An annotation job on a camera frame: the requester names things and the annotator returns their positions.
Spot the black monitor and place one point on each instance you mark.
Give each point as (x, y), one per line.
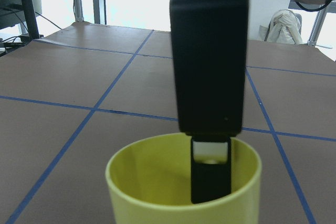
(15, 12)

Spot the yellow plastic cup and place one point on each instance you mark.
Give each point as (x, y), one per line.
(150, 182)

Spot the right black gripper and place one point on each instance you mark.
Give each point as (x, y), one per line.
(209, 39)

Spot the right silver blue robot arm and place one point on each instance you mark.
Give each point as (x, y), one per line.
(209, 40)

